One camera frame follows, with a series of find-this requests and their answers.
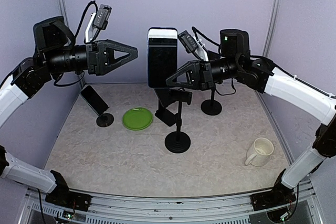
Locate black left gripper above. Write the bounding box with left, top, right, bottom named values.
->
left=45, top=38, right=138, bottom=74

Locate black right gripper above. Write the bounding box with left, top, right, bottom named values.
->
left=165, top=55, right=241, bottom=90

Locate black folding phone stand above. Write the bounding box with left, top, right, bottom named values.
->
left=154, top=88, right=182, bottom=127

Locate black round-base clamp stand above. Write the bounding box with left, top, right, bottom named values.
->
left=201, top=88, right=222, bottom=116

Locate blue phone face down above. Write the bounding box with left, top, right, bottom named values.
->
left=147, top=27, right=177, bottom=89

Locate black tall round-base stand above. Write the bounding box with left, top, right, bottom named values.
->
left=165, top=89, right=192, bottom=154

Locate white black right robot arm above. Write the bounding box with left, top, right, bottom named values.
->
left=166, top=29, right=335, bottom=205

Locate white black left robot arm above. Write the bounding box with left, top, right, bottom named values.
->
left=1, top=16, right=138, bottom=206

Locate green plate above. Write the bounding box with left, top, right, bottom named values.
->
left=122, top=107, right=153, bottom=131

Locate cream ceramic mug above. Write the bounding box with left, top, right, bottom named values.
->
left=245, top=137, right=275, bottom=167

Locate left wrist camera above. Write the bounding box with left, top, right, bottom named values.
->
left=84, top=4, right=112, bottom=44

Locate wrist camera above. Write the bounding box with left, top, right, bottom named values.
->
left=177, top=30, right=209, bottom=61
left=84, top=4, right=112, bottom=44

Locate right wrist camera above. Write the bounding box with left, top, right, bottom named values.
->
left=177, top=30, right=209, bottom=61

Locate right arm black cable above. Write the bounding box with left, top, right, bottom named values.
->
left=191, top=26, right=336, bottom=99

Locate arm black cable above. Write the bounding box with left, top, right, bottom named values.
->
left=191, top=26, right=336, bottom=99
left=52, top=0, right=98, bottom=87

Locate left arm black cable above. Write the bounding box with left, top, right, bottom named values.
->
left=52, top=0, right=98, bottom=87

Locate right aluminium frame post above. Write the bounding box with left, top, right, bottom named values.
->
left=262, top=0, right=281, bottom=58

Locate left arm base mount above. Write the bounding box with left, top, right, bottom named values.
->
left=45, top=170, right=92, bottom=212

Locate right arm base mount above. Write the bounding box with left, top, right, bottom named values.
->
left=250, top=169, right=297, bottom=211

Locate front aluminium rail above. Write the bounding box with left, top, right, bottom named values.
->
left=18, top=179, right=323, bottom=224

